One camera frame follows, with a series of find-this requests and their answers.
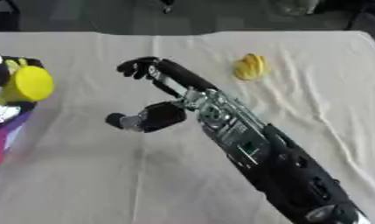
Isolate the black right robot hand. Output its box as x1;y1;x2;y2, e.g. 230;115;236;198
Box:
104;56;219;134

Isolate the open cardboard box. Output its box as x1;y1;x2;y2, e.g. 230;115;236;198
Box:
0;55;46;173

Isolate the yellow toy banana bunch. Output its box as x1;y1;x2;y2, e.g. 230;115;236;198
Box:
233;52;270;81

